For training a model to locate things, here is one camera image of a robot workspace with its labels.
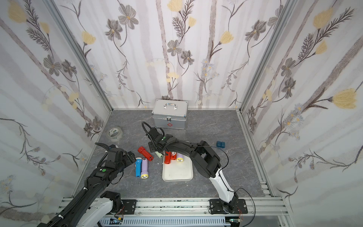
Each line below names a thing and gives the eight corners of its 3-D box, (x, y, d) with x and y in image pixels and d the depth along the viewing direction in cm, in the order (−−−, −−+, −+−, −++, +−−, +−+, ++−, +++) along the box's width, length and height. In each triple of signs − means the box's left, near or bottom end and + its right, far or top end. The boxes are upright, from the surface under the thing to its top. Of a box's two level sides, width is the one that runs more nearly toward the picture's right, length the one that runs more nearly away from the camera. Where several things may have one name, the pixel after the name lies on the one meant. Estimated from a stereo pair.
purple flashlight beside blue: (142, 179, 85) (141, 178, 82) (142, 160, 93) (141, 158, 90) (148, 178, 85) (147, 176, 83) (148, 159, 93) (147, 157, 91)
